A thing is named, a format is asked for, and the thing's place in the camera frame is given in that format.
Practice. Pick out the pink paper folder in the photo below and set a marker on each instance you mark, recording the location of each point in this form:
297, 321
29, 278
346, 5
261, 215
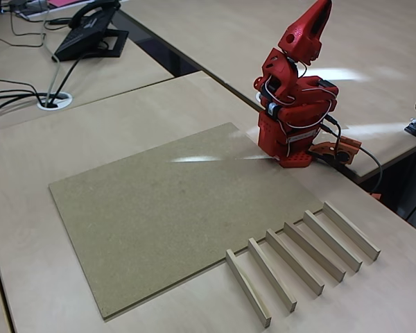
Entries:
60, 2

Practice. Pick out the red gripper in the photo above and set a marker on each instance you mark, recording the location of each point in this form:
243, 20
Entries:
302, 38

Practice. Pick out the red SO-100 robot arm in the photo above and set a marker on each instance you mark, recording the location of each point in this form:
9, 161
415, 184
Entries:
298, 114

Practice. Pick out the wooden stick placed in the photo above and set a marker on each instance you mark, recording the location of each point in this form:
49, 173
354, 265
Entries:
294, 260
248, 286
333, 239
272, 273
314, 250
350, 230

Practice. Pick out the black desk phone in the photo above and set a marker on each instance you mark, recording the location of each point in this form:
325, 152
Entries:
79, 40

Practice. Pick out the small orange plastic piece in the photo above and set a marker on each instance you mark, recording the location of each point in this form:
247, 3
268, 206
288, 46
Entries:
376, 196

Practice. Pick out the brown fibreboard work board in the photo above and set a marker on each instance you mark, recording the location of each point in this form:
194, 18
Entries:
142, 215

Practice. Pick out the orange table clamp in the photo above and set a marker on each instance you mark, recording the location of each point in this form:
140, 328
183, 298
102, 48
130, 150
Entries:
336, 151

